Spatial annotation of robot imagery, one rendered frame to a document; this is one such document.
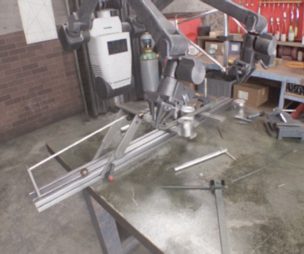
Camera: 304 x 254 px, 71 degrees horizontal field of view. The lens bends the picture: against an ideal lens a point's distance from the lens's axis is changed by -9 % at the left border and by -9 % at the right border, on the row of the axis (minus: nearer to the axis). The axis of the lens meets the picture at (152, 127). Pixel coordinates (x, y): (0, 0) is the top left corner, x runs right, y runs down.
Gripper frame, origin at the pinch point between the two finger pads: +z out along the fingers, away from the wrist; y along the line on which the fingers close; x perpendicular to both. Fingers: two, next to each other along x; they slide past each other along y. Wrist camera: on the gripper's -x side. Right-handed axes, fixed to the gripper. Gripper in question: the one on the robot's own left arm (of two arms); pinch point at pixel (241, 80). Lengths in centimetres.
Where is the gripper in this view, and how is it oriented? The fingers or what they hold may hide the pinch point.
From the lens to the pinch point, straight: 103.5
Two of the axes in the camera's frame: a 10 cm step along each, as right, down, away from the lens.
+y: 7.5, -3.4, 5.6
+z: -0.4, 8.3, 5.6
